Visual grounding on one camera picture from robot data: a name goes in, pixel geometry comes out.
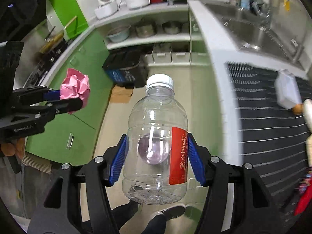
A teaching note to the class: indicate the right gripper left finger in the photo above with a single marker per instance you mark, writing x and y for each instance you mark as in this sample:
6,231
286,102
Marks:
100,173

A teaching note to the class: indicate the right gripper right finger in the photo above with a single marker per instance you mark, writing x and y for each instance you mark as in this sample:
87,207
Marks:
212,172

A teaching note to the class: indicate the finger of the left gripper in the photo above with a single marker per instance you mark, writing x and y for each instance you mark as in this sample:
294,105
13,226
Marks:
65,105
48,93

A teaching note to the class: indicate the pink paper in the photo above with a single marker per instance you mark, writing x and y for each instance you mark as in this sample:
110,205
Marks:
75,85

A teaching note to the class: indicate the clear plastic bottle red label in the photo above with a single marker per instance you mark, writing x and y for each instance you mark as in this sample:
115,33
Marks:
156,157

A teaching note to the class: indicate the left hand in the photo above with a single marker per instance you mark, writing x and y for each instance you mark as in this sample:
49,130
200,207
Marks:
16,148

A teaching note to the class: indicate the cardboard piece on floor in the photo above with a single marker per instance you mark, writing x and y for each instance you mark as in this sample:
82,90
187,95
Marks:
121,95

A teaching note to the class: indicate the black striped table mat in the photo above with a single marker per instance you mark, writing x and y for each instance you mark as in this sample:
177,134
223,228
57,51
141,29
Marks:
273,138

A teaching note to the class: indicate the black blue recycling bin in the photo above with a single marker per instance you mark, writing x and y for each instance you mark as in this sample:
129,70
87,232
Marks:
126,69

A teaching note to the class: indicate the light blue basin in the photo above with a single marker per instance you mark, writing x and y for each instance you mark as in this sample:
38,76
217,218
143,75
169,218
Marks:
119,34

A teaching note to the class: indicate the white storage box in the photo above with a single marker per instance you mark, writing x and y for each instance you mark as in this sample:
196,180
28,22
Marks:
180,52
162,53

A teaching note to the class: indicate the brown round fruit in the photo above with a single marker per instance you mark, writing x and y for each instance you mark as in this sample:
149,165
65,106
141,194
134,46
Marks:
297,109

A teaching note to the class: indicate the white rectangular plastic box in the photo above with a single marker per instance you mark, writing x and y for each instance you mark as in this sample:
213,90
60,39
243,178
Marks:
287,91

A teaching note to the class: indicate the white rice cooker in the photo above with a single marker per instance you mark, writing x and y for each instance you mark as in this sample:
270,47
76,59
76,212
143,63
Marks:
106,9

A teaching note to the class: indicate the steel pot on shelf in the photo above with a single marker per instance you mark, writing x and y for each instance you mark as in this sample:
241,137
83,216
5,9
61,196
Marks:
145,28

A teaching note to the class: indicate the stainless steel sink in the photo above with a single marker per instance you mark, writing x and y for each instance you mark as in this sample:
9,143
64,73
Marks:
250,33

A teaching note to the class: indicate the chrome faucet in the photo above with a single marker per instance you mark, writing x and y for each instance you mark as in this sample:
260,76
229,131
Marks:
266,17

